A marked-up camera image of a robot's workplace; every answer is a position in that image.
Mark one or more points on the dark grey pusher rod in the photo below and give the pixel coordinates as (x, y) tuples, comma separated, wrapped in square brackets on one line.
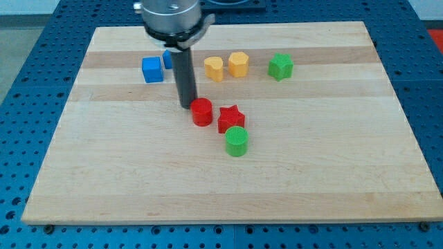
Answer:
[(184, 75)]

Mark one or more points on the green cylinder block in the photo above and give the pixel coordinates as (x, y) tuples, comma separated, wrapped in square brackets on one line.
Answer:
[(236, 138)]

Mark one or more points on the blue block behind rod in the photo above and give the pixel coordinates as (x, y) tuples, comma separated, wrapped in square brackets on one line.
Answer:
[(167, 59)]

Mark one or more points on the blue cube block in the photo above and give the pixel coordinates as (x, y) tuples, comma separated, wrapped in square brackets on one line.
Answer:
[(152, 69)]

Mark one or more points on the yellow heart block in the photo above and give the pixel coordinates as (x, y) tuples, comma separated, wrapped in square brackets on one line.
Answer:
[(214, 68)]

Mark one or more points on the red cylinder block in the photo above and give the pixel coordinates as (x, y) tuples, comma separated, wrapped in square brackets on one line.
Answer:
[(202, 112)]

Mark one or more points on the yellow hexagon block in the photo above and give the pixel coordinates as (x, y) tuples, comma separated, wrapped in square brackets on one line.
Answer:
[(238, 63)]

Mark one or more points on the red star block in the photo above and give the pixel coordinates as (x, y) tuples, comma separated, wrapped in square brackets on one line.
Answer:
[(230, 117)]

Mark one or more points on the green star block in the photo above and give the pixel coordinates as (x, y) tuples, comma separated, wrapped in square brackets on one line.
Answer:
[(280, 66)]

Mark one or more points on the wooden board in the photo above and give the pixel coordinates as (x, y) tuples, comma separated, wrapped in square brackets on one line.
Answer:
[(331, 144)]

